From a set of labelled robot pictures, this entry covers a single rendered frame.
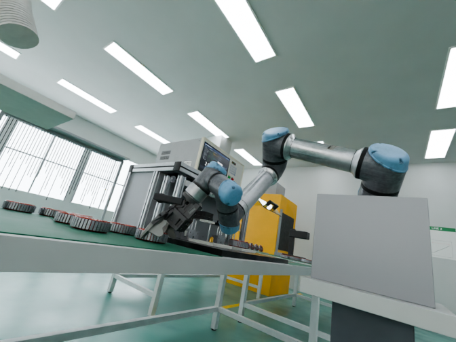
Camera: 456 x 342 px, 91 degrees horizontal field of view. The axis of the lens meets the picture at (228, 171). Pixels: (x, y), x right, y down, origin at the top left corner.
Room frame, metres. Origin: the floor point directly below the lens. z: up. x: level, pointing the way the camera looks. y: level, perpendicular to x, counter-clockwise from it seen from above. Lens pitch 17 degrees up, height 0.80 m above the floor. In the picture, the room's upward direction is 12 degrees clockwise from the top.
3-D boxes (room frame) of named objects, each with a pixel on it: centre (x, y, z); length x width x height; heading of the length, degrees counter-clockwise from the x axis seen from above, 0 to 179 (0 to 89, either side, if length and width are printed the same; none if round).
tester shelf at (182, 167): (1.42, 0.19, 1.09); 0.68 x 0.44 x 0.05; 142
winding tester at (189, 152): (1.43, 0.18, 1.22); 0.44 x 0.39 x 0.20; 142
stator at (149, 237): (0.84, 0.22, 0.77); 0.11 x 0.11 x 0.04
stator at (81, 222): (0.76, 0.39, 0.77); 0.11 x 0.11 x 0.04
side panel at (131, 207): (1.22, 0.45, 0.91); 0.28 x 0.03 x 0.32; 52
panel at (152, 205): (1.38, 0.14, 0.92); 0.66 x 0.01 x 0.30; 142
